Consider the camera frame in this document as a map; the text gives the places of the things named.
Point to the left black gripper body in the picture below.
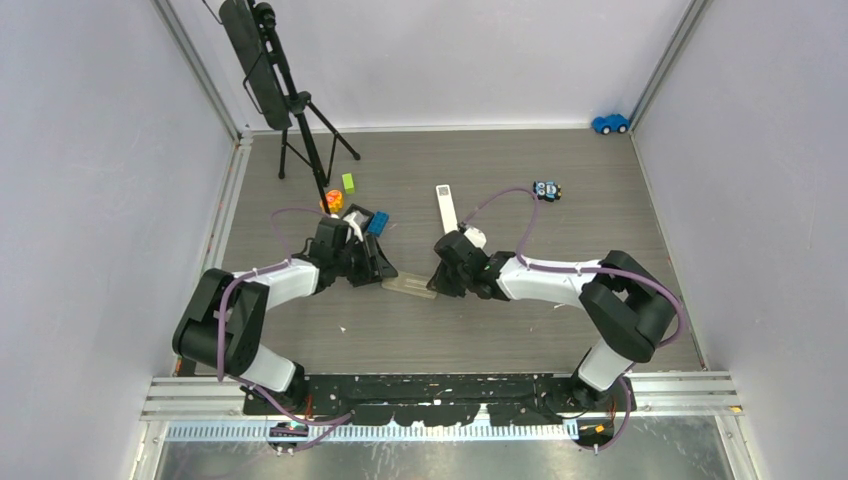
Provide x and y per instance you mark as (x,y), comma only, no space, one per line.
(361,269)

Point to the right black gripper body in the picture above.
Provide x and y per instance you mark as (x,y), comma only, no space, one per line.
(450,282)

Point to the short white remote control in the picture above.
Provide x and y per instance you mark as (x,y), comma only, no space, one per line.
(409,284)

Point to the long white remote control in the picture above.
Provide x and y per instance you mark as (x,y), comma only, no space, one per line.
(446,208)

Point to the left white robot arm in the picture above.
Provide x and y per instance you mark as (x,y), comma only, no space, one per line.
(222,324)

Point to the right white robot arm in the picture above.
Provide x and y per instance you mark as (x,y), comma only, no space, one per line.
(629,308)

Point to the blue lego brick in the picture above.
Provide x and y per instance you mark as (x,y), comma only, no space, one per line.
(377,223)

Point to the orange toy block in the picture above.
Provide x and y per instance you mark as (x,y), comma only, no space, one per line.
(334,201)

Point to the green toy block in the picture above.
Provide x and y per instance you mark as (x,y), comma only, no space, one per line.
(348,183)

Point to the small blue robot toy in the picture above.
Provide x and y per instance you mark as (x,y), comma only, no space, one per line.
(549,191)

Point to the black tripod stand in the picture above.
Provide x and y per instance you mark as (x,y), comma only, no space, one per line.
(297,102)

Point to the blue toy car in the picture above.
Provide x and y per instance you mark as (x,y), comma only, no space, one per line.
(613,123)

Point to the black light panel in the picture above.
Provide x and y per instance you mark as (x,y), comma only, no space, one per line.
(246,36)

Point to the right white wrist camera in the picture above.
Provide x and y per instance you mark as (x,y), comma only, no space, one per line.
(475,236)

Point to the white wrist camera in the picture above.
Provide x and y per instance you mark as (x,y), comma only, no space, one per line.
(475,236)
(358,218)

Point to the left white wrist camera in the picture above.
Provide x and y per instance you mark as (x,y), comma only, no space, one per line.
(358,218)

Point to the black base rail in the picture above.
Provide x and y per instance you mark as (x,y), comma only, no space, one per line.
(442,400)

